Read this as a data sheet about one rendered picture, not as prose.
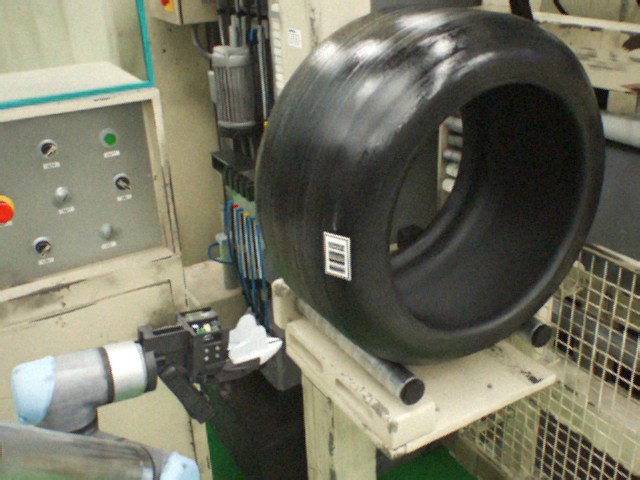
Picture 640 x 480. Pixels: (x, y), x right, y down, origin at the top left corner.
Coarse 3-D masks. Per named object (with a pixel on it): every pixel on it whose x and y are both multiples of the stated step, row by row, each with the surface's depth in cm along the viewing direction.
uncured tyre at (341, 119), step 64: (320, 64) 100; (384, 64) 90; (448, 64) 89; (512, 64) 94; (576, 64) 103; (320, 128) 93; (384, 128) 88; (512, 128) 130; (576, 128) 106; (256, 192) 107; (320, 192) 91; (384, 192) 90; (512, 192) 133; (576, 192) 113; (320, 256) 94; (384, 256) 93; (448, 256) 136; (512, 256) 129; (576, 256) 117; (384, 320) 98; (448, 320) 125; (512, 320) 113
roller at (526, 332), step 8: (528, 320) 122; (536, 320) 121; (520, 328) 122; (528, 328) 121; (536, 328) 120; (544, 328) 120; (520, 336) 122; (528, 336) 120; (536, 336) 119; (544, 336) 120; (536, 344) 120; (544, 344) 121
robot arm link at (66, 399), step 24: (48, 360) 86; (72, 360) 87; (96, 360) 87; (24, 384) 83; (48, 384) 84; (72, 384) 85; (96, 384) 86; (24, 408) 82; (48, 408) 84; (72, 408) 85
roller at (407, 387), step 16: (304, 304) 131; (320, 320) 126; (336, 336) 122; (352, 352) 118; (368, 368) 114; (384, 368) 111; (400, 368) 110; (384, 384) 111; (400, 384) 107; (416, 384) 107; (416, 400) 108
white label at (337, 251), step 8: (328, 240) 91; (336, 240) 90; (344, 240) 90; (328, 248) 92; (336, 248) 91; (344, 248) 90; (328, 256) 92; (336, 256) 91; (344, 256) 91; (328, 264) 93; (336, 264) 92; (344, 264) 91; (328, 272) 93; (336, 272) 93; (344, 272) 92
